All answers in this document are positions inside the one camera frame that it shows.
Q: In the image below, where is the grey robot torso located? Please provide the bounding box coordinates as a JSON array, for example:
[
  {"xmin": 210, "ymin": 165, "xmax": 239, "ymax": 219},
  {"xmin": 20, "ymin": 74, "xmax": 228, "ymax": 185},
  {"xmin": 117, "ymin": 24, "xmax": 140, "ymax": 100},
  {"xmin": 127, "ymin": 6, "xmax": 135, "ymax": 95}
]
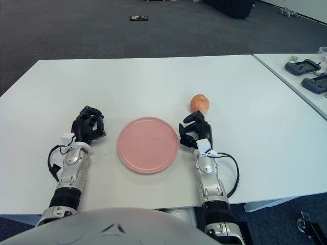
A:
[{"xmin": 0, "ymin": 207, "xmax": 223, "ymax": 245}]

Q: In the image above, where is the red apple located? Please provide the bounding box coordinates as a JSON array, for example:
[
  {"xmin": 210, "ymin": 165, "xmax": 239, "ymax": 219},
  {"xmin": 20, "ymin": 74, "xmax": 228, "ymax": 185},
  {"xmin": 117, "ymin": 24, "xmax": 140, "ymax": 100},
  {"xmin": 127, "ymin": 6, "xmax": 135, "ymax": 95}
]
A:
[{"xmin": 190, "ymin": 94, "xmax": 211, "ymax": 114}]

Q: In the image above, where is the grey toy on floor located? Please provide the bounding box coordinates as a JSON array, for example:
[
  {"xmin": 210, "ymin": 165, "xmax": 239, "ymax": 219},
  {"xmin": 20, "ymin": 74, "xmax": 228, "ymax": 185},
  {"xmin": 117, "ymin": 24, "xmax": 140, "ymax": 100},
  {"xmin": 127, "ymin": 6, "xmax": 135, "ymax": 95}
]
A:
[{"xmin": 278, "ymin": 7, "xmax": 300, "ymax": 18}]

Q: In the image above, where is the white table frame beam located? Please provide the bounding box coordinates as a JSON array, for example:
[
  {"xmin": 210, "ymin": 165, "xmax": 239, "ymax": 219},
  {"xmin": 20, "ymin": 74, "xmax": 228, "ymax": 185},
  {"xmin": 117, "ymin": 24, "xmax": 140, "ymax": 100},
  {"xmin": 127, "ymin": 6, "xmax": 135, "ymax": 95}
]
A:
[
  {"xmin": 0, "ymin": 213, "xmax": 42, "ymax": 226},
  {"xmin": 243, "ymin": 198, "xmax": 282, "ymax": 213}
]

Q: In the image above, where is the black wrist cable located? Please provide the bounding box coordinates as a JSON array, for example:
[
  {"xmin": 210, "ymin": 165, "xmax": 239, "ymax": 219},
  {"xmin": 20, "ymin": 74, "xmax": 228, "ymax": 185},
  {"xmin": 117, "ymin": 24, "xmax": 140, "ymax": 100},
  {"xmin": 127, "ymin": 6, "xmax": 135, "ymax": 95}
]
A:
[
  {"xmin": 47, "ymin": 144, "xmax": 70, "ymax": 183},
  {"xmin": 215, "ymin": 152, "xmax": 240, "ymax": 199}
]

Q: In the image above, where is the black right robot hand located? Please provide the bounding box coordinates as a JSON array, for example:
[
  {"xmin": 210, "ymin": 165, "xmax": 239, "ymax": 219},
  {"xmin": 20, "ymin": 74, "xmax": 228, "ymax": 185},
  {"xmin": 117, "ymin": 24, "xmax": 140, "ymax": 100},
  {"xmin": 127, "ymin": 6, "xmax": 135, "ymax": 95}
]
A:
[{"xmin": 178, "ymin": 109, "xmax": 214, "ymax": 150}]

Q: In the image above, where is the pink round plate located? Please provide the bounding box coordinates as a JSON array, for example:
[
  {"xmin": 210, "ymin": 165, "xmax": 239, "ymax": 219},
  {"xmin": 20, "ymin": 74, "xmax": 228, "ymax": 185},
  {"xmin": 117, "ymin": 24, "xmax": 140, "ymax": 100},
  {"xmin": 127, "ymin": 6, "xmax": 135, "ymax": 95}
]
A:
[{"xmin": 116, "ymin": 116, "xmax": 179, "ymax": 175}]

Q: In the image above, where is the black furniture block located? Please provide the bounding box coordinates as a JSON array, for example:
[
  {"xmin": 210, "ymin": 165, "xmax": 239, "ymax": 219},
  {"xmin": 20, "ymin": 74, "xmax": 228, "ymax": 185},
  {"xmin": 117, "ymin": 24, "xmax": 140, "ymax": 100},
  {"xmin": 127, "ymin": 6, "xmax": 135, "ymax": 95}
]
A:
[{"xmin": 201, "ymin": 0, "xmax": 256, "ymax": 19}]

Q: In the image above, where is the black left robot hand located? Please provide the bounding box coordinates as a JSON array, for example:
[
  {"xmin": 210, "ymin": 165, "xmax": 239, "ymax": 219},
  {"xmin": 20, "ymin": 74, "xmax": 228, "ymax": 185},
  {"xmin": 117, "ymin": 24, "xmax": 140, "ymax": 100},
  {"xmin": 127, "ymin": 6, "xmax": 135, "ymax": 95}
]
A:
[{"xmin": 71, "ymin": 105, "xmax": 107, "ymax": 148}]

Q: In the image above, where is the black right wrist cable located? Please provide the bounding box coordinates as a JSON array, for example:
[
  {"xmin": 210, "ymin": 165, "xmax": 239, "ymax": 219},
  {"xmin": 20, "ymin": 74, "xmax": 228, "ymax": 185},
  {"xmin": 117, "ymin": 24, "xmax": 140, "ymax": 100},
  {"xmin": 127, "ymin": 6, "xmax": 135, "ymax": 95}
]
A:
[{"xmin": 215, "ymin": 152, "xmax": 240, "ymax": 199}]

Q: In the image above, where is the black caster stand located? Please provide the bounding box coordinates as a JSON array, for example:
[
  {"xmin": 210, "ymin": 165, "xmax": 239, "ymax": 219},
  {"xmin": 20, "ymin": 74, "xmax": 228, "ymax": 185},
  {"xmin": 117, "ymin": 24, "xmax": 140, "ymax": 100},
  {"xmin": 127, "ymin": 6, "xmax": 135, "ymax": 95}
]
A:
[{"xmin": 296, "ymin": 211, "xmax": 327, "ymax": 245}]

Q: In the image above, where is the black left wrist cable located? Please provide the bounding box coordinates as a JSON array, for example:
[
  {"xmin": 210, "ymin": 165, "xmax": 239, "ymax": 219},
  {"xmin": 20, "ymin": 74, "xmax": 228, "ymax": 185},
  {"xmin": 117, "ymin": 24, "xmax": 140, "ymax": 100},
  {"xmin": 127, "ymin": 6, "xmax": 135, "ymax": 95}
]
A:
[{"xmin": 47, "ymin": 144, "xmax": 70, "ymax": 183}]

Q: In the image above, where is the grey handheld controller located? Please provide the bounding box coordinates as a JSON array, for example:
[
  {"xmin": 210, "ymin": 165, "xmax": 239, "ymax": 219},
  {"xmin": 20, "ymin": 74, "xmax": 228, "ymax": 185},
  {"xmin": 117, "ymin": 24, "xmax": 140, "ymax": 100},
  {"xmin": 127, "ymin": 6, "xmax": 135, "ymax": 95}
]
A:
[
  {"xmin": 301, "ymin": 73, "xmax": 327, "ymax": 95},
  {"xmin": 284, "ymin": 59, "xmax": 321, "ymax": 76}
]

